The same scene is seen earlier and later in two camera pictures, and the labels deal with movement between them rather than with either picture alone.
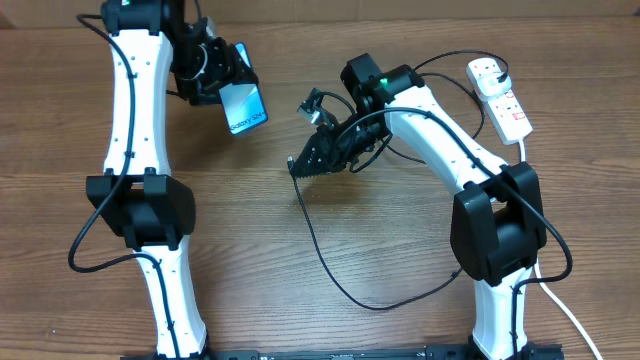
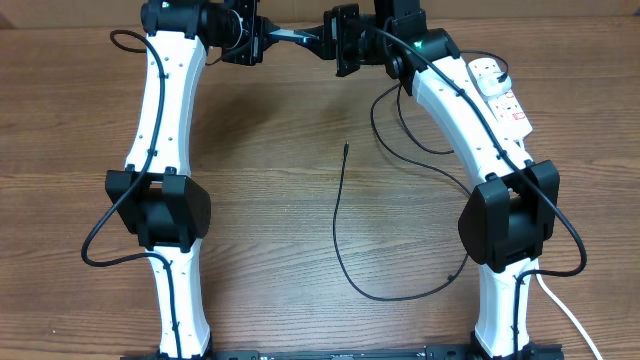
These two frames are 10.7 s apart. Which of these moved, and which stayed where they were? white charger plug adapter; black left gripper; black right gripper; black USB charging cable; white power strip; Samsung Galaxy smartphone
Moved: black left gripper; Samsung Galaxy smartphone; black USB charging cable; black right gripper
Stayed: white power strip; white charger plug adapter
